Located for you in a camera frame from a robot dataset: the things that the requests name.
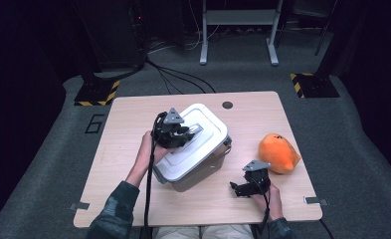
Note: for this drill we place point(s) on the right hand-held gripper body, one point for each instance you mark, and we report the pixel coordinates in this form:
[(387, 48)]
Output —
[(257, 177)]

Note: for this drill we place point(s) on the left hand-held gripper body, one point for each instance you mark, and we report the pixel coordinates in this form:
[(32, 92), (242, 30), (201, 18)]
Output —
[(169, 131)]

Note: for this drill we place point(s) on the white lidded plastic box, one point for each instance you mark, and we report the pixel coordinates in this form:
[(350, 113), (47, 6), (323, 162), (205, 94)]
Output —
[(203, 149)]

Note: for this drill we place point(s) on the orange plush toy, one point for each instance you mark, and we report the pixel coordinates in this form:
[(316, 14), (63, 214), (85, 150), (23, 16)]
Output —
[(278, 153)]

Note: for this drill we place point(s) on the person's left hand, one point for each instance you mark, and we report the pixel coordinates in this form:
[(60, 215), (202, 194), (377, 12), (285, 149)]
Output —
[(151, 151)]

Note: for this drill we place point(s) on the person's right hand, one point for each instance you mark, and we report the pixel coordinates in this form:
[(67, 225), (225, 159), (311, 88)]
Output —
[(272, 202)]

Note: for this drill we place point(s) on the person's right leg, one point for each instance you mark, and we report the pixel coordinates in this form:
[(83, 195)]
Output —
[(226, 232)]

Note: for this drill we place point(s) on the person's leg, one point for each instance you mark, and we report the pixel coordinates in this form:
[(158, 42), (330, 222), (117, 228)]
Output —
[(176, 233), (226, 232)]

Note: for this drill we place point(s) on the dark round table grommet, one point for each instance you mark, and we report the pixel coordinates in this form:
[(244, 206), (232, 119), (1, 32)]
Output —
[(227, 105)]

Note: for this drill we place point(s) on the person's left leg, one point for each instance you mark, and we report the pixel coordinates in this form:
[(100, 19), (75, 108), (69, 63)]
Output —
[(176, 233)]

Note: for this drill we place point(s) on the dark equipment cabinet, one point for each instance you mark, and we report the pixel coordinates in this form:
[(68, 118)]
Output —
[(113, 30)]

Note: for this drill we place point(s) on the grey metal table bracket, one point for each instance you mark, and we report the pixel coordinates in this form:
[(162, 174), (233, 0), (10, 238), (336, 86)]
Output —
[(79, 206), (315, 200)]

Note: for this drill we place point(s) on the black yellow striped base plate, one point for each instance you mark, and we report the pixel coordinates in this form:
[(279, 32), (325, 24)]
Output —
[(315, 85), (98, 94)]

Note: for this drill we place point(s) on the white metal stand frame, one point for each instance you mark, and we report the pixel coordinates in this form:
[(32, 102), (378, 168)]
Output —
[(239, 16)]

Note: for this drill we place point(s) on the dark stand post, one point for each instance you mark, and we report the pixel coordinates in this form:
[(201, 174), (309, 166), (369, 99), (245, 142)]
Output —
[(335, 36)]

